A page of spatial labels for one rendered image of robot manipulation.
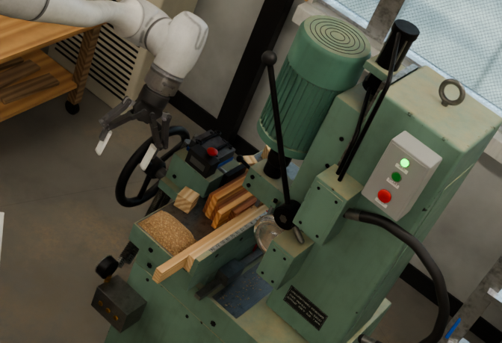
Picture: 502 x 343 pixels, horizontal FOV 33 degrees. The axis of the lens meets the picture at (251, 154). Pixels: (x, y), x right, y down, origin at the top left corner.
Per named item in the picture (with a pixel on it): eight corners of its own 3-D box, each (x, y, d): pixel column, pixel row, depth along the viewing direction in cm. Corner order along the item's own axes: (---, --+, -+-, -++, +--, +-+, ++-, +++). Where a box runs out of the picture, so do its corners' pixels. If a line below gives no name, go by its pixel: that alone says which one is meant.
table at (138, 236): (242, 140, 263) (248, 125, 259) (317, 200, 253) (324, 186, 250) (101, 216, 219) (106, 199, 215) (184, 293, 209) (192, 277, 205)
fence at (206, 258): (320, 183, 250) (326, 170, 246) (324, 187, 249) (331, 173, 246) (188, 273, 206) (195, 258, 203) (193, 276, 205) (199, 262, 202)
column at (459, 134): (310, 267, 237) (426, 62, 193) (372, 319, 230) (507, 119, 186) (263, 304, 220) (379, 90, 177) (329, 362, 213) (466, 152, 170)
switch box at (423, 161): (373, 183, 186) (405, 129, 177) (409, 211, 183) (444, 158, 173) (359, 193, 182) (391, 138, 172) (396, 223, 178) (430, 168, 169)
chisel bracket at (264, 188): (254, 180, 227) (265, 157, 222) (293, 212, 223) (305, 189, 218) (237, 190, 222) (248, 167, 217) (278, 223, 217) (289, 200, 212)
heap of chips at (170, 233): (161, 209, 219) (165, 199, 217) (199, 243, 215) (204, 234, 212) (137, 223, 213) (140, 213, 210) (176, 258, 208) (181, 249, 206)
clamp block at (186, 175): (198, 158, 244) (207, 135, 239) (231, 187, 240) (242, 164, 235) (163, 176, 234) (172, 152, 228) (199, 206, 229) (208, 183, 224)
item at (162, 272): (282, 193, 240) (286, 184, 238) (287, 198, 240) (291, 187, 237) (152, 279, 201) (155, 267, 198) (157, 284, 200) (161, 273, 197)
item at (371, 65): (370, 75, 195) (403, 13, 185) (397, 95, 192) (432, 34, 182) (352, 84, 189) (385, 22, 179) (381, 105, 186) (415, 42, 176)
